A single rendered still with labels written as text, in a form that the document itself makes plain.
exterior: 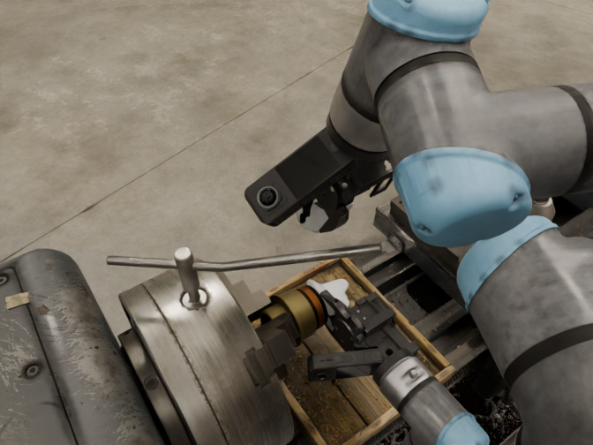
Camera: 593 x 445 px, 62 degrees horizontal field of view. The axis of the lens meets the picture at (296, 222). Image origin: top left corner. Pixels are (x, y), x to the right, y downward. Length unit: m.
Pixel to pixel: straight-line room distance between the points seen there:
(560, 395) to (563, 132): 0.21
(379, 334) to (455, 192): 0.53
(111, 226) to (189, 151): 0.66
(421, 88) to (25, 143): 3.10
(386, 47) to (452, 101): 0.07
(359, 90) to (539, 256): 0.23
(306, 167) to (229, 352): 0.27
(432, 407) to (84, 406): 0.44
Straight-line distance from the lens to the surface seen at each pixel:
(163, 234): 2.48
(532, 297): 0.48
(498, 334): 0.49
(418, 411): 0.74
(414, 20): 0.34
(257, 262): 0.58
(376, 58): 0.36
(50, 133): 3.35
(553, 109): 0.35
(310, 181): 0.47
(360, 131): 0.42
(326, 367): 0.76
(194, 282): 0.63
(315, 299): 0.81
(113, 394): 0.62
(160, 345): 0.64
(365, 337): 0.79
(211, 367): 0.63
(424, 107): 0.32
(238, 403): 0.65
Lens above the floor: 1.77
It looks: 46 degrees down
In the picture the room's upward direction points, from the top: straight up
